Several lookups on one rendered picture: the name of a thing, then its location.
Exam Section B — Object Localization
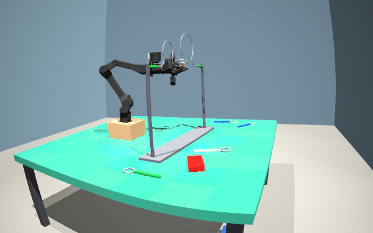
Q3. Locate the red flat block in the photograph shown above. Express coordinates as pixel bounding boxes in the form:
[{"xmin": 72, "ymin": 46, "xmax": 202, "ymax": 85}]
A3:
[{"xmin": 187, "ymin": 155, "xmax": 205, "ymax": 172}]

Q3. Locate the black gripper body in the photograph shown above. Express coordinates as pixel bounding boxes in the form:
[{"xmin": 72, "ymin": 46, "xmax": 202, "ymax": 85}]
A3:
[{"xmin": 161, "ymin": 52, "xmax": 176, "ymax": 85}]

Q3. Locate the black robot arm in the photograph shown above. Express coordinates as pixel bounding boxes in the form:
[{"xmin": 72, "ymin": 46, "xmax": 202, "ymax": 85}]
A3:
[{"xmin": 99, "ymin": 52, "xmax": 173, "ymax": 123}]

